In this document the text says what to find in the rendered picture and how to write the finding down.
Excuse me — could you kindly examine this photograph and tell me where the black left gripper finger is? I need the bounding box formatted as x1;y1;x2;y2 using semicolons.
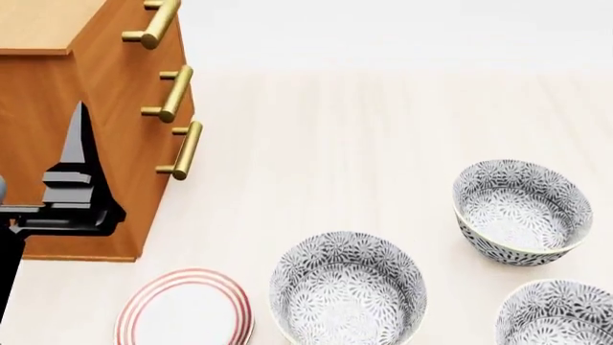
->
41;101;93;205
84;105;127;217

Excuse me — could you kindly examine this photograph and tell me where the wooden drawer cabinet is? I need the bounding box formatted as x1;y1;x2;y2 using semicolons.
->
0;0;196;264

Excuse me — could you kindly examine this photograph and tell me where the black white floral patterned bowl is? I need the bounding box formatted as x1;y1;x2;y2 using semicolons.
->
268;230;428;345
494;279;613;345
452;158;594;266

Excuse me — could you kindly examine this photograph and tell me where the white plate with red rings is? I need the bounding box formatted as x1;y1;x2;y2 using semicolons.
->
113;267;255;345

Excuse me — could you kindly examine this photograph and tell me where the brass cabinet drawer handle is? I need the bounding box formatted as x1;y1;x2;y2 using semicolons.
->
122;0;182;51
141;64;194;124
156;121;204;181

